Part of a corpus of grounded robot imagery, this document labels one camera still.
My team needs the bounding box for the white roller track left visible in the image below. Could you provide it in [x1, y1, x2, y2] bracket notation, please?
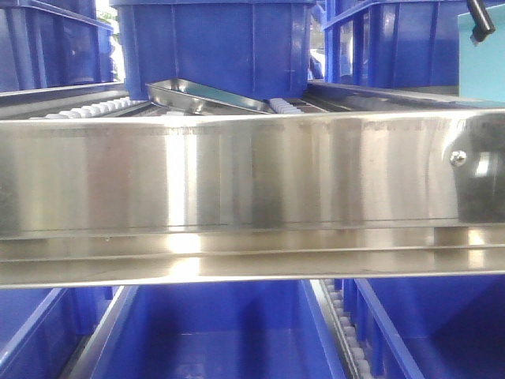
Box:
[40, 96, 143, 119]

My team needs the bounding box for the rail screw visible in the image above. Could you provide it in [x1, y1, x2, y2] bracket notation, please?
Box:
[450, 150, 467, 167]

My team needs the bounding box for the white roller track lower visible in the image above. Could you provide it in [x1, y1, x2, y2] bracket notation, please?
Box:
[312, 279, 373, 378]

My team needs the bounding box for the steel lane divider upper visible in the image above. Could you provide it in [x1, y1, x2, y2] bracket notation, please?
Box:
[146, 78, 275, 115]

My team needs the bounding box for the blue bin lower middle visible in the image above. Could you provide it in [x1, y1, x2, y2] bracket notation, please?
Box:
[92, 280, 345, 378]

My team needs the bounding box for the blue bin lower left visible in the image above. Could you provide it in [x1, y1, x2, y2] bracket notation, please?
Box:
[1, 287, 117, 378]

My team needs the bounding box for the blue bin upper middle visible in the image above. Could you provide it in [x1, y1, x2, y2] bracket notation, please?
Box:
[110, 1, 315, 99]

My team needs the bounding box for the teal panel right edge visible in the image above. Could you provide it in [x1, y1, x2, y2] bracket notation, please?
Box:
[458, 4, 504, 102]

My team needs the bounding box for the black cable with connector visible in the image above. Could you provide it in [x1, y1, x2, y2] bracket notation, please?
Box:
[465, 0, 496, 47]

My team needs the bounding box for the blue bin lower right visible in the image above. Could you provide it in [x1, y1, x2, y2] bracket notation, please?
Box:
[342, 275, 504, 378]

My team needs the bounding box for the white roller track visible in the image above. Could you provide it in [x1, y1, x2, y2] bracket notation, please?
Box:
[40, 96, 143, 119]
[312, 279, 373, 378]

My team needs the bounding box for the blue bin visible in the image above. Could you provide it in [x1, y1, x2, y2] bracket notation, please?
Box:
[342, 275, 504, 378]
[92, 280, 345, 378]
[110, 1, 315, 99]
[322, 1, 467, 88]
[1, 287, 117, 378]
[1, 1, 114, 92]

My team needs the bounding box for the stainless steel shelf front rail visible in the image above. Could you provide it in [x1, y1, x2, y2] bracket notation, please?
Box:
[1, 110, 504, 288]

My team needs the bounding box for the blue bin upper left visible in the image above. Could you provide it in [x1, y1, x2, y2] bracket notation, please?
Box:
[1, 1, 114, 92]

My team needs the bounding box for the blue bin upper right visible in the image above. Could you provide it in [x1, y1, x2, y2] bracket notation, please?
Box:
[322, 1, 467, 88]

